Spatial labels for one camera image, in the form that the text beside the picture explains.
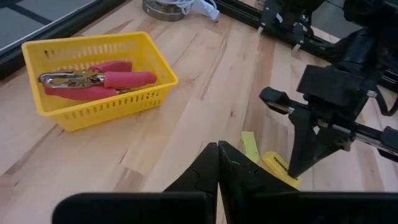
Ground yellow plastic basket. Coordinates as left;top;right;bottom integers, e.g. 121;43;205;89
21;30;179;133

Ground pale green eraser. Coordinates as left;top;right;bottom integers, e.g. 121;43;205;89
241;131;261;164

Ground white bulb table lamp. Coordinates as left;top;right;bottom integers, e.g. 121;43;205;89
142;0;188;22

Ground yellow eraser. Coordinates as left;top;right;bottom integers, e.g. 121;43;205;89
261;151;303;189

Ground white lamp power cord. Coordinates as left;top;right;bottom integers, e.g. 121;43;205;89
158;0;220;21

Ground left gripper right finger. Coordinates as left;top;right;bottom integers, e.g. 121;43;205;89
217;140;300;194

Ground red-handled pliers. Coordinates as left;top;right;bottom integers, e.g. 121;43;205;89
39;60;158;90
43;85;137;101

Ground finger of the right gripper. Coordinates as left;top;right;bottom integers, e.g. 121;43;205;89
297;127;353;179
287;108;318;179

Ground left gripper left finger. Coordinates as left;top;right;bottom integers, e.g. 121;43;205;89
164;142;220;194

